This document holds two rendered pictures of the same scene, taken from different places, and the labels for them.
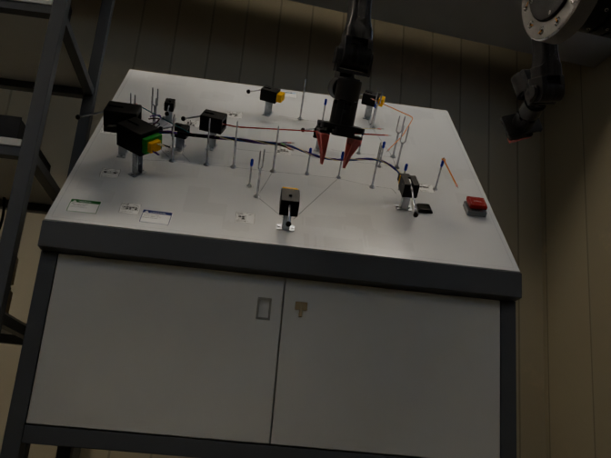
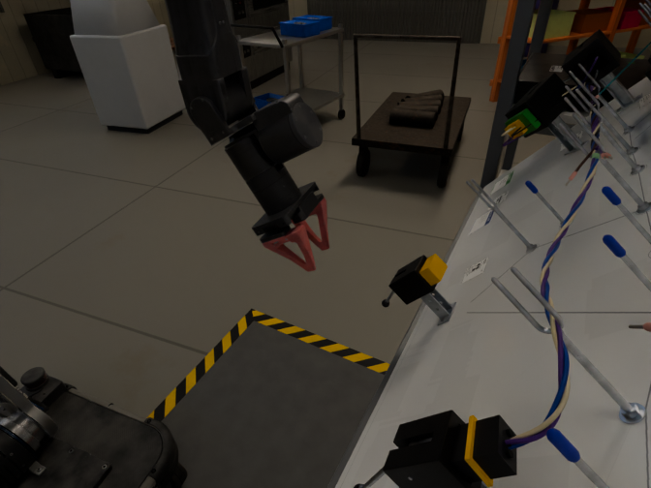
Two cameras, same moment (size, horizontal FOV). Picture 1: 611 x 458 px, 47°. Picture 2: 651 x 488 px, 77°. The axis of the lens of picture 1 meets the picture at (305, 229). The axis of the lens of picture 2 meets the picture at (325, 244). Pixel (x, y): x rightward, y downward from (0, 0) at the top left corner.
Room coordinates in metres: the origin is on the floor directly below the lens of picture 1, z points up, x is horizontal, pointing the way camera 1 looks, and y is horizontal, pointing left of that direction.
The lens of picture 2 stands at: (1.82, -0.44, 1.42)
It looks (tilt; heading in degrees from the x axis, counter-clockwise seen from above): 36 degrees down; 126
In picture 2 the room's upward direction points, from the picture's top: 3 degrees counter-clockwise
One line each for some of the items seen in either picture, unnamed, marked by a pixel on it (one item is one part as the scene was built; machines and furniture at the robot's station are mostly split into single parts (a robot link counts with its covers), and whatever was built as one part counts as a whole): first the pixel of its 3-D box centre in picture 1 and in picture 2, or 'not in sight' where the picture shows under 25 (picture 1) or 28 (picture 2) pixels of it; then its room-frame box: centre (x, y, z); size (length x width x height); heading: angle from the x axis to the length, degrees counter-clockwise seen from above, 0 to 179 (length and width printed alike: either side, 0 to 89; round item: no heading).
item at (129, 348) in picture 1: (162, 347); not in sight; (1.67, 0.31, 0.60); 0.55 x 0.02 x 0.39; 95
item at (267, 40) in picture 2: not in sight; (293, 76); (-0.62, 2.59, 0.48); 1.02 x 0.60 x 0.96; 95
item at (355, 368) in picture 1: (390, 369); not in sight; (1.71, -0.23, 0.60); 0.55 x 0.03 x 0.39; 95
